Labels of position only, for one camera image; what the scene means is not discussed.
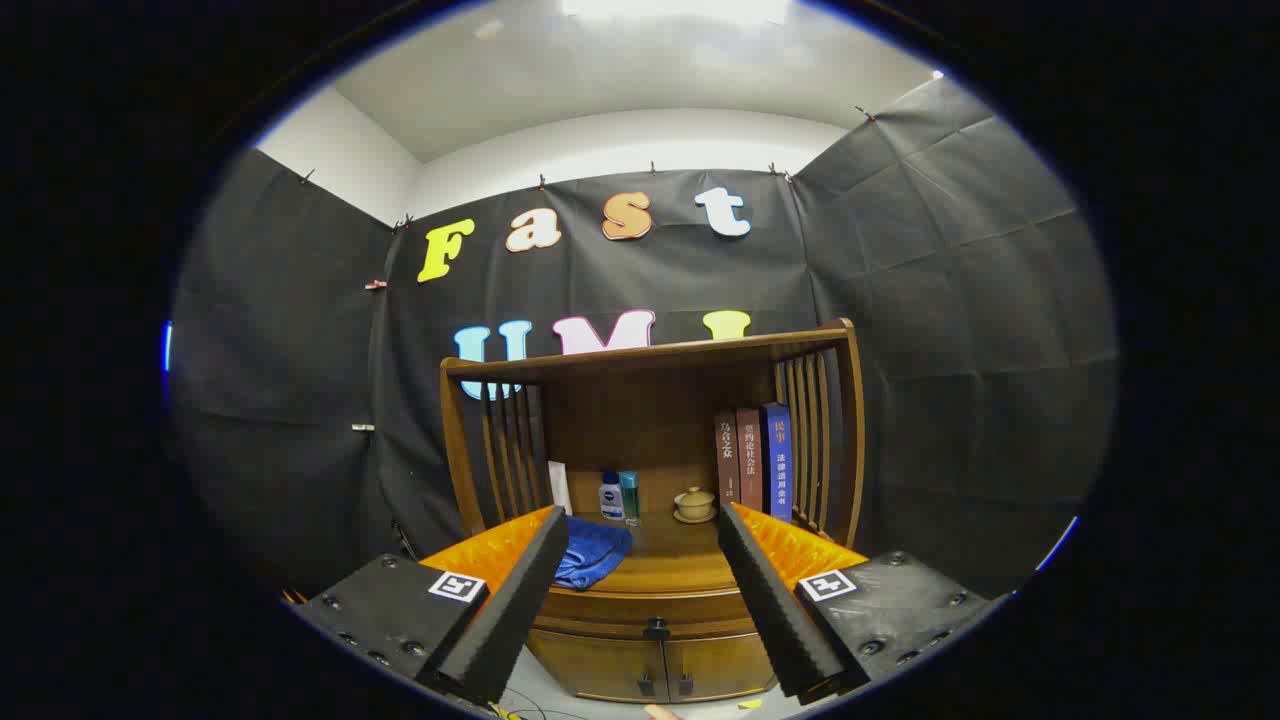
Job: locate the dark brown book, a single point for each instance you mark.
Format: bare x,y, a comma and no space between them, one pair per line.
727,460

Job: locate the wooden cabinet door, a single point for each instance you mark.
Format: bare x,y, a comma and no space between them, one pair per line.
600,662
720,665

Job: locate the white bottle with blue cap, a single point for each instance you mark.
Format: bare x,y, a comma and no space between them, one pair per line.
610,498

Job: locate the teal bottle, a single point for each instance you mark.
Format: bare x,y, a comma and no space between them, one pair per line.
630,495

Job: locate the wooden drawer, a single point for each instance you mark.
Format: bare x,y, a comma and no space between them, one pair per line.
620,610

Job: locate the reddish brown book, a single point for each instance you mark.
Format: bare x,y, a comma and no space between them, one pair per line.
750,460

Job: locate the white tube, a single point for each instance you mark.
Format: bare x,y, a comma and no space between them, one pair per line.
560,488

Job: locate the wooden countertop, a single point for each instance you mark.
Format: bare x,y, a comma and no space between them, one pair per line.
680,560

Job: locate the black backdrop cloth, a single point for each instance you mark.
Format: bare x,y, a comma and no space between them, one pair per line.
900,300

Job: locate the wooden cabinet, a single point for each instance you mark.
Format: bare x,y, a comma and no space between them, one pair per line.
640,420

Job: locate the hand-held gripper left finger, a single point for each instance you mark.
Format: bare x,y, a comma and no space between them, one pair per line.
510,610

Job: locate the black drawer knob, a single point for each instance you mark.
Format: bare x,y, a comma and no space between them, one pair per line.
656,629

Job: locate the beige saucer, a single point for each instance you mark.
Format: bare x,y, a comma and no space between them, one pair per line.
695,518

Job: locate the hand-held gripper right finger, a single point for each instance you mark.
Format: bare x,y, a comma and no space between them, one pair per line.
775,610

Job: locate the blue book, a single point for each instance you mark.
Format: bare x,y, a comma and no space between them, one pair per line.
778,460

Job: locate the blue folded towel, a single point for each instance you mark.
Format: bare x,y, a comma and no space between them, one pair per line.
592,552

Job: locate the beige lidded tea cup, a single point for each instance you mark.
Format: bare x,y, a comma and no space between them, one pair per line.
695,500

